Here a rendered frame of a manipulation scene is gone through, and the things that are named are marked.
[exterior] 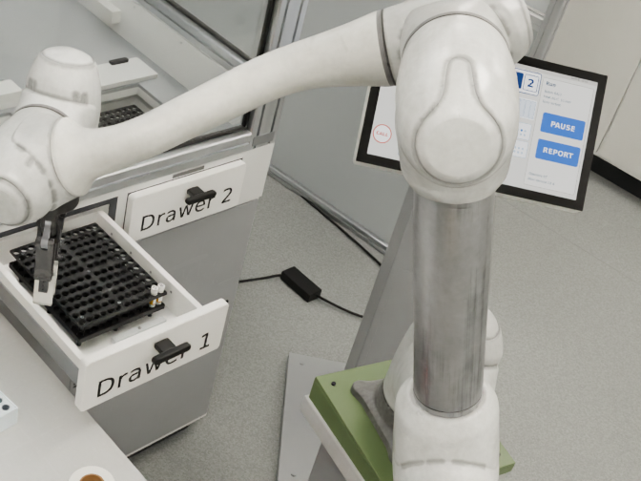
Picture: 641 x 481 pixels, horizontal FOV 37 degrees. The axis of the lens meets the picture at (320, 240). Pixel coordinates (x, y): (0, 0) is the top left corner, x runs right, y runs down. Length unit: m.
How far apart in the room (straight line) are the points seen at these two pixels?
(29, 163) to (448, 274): 0.53
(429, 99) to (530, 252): 2.78
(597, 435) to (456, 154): 2.20
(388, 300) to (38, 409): 1.06
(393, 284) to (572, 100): 0.63
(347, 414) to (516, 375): 1.55
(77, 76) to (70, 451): 0.62
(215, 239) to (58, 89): 0.88
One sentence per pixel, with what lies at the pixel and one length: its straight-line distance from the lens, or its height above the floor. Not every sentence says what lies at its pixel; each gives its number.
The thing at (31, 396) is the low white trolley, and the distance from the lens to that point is 1.71.
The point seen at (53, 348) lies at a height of 0.86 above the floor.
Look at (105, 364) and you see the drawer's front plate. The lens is 1.56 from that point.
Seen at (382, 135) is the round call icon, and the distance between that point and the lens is 2.10.
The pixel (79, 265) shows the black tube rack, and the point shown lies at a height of 0.90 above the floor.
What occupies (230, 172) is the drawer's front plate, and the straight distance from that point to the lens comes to 2.02.
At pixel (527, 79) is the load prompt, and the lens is 2.20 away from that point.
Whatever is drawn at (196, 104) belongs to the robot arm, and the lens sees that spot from 1.24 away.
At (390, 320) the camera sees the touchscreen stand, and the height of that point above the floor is 0.45.
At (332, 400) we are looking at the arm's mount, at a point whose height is 0.81.
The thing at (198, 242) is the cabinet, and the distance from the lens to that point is 2.12.
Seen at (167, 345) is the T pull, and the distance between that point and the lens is 1.61.
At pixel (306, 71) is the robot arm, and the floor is 1.46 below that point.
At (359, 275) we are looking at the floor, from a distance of 3.35.
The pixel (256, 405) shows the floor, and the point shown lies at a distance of 2.81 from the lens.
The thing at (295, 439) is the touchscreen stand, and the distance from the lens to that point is 2.71.
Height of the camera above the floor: 2.03
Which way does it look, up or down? 36 degrees down
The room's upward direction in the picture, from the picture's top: 17 degrees clockwise
